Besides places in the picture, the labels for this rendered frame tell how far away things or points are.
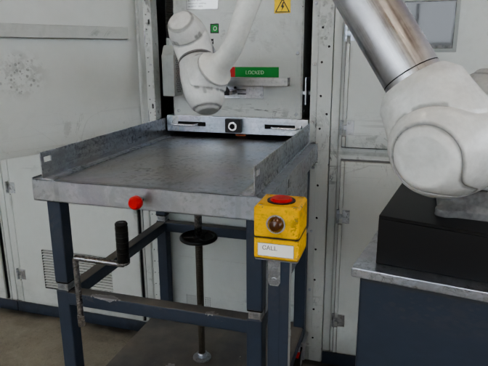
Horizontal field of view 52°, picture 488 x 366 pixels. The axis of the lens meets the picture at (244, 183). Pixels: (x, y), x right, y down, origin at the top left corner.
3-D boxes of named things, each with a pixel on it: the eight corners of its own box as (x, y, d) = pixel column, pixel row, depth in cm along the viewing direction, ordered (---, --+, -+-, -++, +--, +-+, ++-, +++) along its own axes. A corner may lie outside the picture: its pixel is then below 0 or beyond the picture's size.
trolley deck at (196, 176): (269, 222, 111) (269, 196, 109) (33, 200, 128) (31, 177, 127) (316, 160, 173) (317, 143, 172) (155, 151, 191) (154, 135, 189)
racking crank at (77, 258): (74, 327, 130) (62, 218, 123) (81, 321, 133) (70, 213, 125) (131, 338, 125) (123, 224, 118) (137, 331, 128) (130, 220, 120)
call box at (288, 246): (298, 265, 86) (299, 208, 83) (253, 259, 88) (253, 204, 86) (306, 247, 93) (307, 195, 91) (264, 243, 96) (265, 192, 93)
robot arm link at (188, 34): (178, 41, 152) (186, 78, 148) (157, 11, 138) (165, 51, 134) (211, 29, 151) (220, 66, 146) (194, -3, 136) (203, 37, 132)
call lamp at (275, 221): (283, 237, 84) (284, 218, 83) (263, 235, 85) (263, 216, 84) (285, 234, 85) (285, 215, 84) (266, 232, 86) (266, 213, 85)
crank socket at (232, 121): (240, 133, 180) (240, 119, 178) (224, 132, 181) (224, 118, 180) (242, 132, 182) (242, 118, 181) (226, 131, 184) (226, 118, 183)
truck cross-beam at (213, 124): (307, 136, 176) (308, 119, 174) (167, 131, 191) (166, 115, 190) (310, 134, 180) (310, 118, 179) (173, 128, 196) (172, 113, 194)
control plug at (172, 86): (175, 96, 176) (173, 45, 172) (163, 96, 177) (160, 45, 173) (184, 94, 183) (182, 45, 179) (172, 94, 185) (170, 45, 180)
